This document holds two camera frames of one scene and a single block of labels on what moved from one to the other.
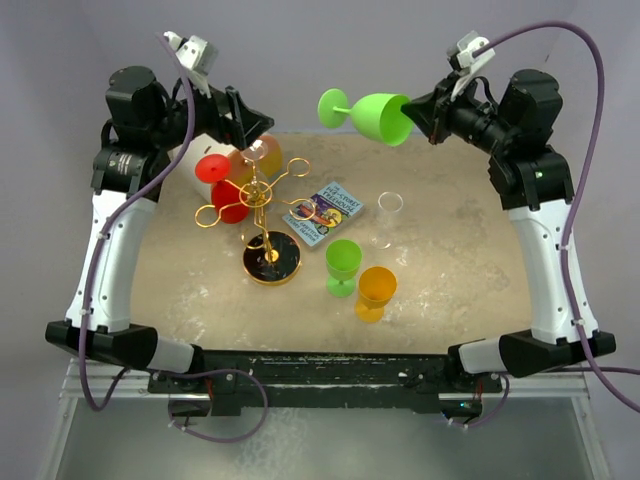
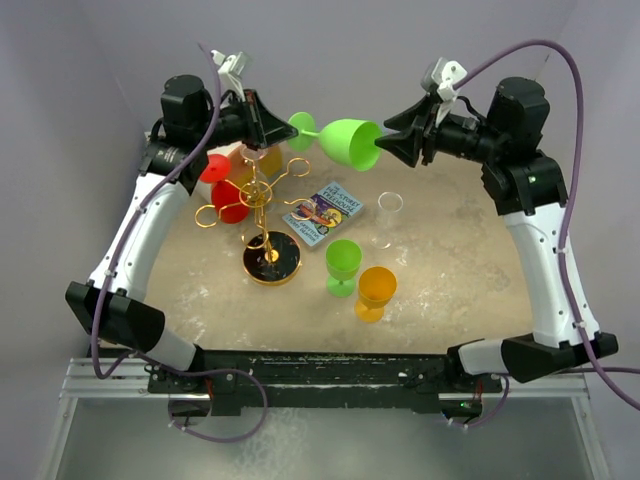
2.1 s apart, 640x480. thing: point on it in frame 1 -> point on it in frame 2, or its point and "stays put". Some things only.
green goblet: x=378 y=117 -> x=349 y=142
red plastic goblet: x=232 y=203 stays put
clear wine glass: x=258 y=194 stays put
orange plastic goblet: x=376 y=287 stays put
